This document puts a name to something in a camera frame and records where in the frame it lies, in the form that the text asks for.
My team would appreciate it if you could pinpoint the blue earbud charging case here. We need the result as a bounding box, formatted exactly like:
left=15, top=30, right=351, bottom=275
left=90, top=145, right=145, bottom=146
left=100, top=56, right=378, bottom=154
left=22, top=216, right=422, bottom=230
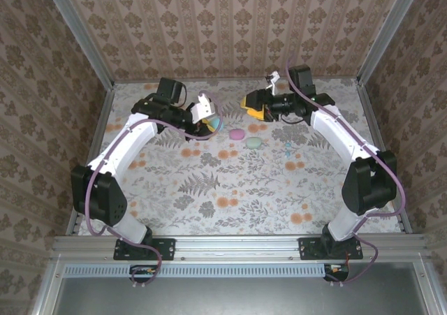
left=205, top=116, right=225, bottom=133

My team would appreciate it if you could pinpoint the grey metal panel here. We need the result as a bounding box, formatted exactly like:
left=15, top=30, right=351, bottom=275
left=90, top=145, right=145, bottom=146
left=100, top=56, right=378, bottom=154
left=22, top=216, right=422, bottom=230
left=55, top=263, right=432, bottom=315

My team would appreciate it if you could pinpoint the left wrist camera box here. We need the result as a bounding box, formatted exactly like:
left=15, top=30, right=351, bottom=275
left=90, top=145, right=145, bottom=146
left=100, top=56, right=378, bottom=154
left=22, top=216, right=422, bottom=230
left=191, top=93, right=216, bottom=122

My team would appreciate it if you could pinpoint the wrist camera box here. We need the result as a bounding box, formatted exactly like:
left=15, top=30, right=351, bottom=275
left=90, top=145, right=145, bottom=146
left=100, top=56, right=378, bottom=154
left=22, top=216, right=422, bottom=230
left=264, top=71, right=282, bottom=95
left=191, top=93, right=216, bottom=122

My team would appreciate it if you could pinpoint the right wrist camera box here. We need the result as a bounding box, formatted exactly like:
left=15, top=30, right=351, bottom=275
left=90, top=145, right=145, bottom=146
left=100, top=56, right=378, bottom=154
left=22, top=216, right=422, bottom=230
left=264, top=71, right=282, bottom=95

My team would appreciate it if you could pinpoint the aluminium side rail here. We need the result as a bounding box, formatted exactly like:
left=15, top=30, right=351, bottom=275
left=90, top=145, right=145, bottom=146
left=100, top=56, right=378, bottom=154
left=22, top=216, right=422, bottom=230
left=356, top=80, right=415, bottom=234
left=68, top=84, right=116, bottom=235

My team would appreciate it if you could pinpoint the aluminium corner post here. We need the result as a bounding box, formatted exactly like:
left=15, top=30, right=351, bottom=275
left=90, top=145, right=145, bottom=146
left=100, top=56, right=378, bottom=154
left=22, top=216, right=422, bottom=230
left=356, top=0, right=429, bottom=85
left=40, top=0, right=116, bottom=89

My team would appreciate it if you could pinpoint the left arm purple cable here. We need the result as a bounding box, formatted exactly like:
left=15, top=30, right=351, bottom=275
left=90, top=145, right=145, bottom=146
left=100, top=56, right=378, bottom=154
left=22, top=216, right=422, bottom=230
left=85, top=90, right=225, bottom=288

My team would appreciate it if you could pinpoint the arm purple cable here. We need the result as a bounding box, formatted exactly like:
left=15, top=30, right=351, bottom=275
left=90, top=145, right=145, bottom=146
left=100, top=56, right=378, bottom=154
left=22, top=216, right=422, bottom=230
left=285, top=58, right=408, bottom=285
left=85, top=90, right=225, bottom=288

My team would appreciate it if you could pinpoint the long aluminium mounting rail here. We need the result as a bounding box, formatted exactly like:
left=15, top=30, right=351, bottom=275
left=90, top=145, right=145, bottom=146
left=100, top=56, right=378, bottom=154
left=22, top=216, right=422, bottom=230
left=51, top=233, right=430, bottom=263

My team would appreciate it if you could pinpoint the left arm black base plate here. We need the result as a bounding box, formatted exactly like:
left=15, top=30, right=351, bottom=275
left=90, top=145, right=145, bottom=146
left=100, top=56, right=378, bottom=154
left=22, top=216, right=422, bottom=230
left=112, top=237, right=176, bottom=261

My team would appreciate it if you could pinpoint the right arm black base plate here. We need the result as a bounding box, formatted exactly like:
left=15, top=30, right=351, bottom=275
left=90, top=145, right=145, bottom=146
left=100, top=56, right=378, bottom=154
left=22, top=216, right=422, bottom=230
left=298, top=237, right=364, bottom=261

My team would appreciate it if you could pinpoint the grey slotted cable duct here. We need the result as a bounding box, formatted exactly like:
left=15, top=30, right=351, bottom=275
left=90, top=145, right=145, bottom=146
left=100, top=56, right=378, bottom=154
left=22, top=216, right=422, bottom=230
left=64, top=263, right=328, bottom=279

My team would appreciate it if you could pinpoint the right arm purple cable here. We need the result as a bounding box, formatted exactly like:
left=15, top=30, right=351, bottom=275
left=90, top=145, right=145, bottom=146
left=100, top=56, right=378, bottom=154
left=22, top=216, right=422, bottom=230
left=285, top=58, right=408, bottom=285

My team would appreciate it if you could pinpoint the black connector box with wires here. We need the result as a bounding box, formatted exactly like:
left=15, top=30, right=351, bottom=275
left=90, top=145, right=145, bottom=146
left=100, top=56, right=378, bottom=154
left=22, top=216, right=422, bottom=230
left=129, top=264, right=159, bottom=284
left=323, top=263, right=351, bottom=283

